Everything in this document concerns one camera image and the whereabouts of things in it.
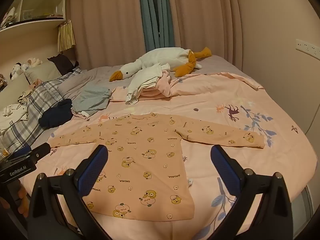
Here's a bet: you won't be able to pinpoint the grey-blue garment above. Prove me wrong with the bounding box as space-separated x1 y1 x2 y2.
71 87 112 118

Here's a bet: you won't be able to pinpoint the folded pink garment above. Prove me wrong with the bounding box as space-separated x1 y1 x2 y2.
139 70 179 98

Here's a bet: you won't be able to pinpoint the pink and white plush toy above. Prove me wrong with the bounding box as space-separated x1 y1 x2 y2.
22 57 42 68

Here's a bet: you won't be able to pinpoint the black and white plush toy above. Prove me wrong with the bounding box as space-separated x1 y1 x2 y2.
10 62 23 81

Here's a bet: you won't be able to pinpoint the white goose plush toy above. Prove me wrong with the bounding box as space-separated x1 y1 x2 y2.
109 47 212 82

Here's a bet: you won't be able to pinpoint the grey bed sheet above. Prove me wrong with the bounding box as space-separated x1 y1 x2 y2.
59 55 240 98

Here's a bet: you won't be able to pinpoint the beige pillow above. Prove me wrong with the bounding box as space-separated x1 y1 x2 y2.
25 61 63 84

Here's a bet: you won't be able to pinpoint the pink duck print shirt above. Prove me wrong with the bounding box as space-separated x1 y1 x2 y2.
47 113 265 222

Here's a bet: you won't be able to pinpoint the white garment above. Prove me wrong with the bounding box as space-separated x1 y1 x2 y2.
125 64 171 105

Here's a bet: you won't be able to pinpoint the striped small curtain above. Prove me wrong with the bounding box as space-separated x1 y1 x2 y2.
58 20 76 52

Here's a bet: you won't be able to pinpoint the black cloth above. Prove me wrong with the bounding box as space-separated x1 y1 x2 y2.
47 54 80 75

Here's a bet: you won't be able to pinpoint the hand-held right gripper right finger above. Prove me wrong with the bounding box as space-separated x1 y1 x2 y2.
210 145 293 240

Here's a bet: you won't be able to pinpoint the pink printed duvet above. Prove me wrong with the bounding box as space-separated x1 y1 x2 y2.
19 72 312 240

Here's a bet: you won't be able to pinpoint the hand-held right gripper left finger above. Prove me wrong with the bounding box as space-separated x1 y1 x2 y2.
27 144 118 240

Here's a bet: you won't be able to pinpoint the teal window curtain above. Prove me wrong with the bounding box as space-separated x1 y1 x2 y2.
138 0 175 52

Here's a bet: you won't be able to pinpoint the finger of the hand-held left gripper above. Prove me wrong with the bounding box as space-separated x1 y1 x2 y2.
10 145 32 158
26 142 52 162

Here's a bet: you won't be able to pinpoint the person's left hand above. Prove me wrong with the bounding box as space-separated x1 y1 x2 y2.
0 184 31 217

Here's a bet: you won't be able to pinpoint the pink window curtain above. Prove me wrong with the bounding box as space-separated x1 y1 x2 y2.
70 0 150 71
166 0 245 67

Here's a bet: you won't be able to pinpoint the white shelf unit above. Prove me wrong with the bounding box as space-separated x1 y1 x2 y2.
0 0 67 32

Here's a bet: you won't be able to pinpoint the grey plaid quilt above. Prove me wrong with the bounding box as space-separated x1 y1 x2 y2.
0 66 84 153

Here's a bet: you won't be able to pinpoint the crumpled white clothes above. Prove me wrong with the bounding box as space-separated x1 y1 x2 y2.
2 102 28 121

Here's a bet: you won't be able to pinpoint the dark navy garment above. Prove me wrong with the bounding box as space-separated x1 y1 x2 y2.
38 99 73 128

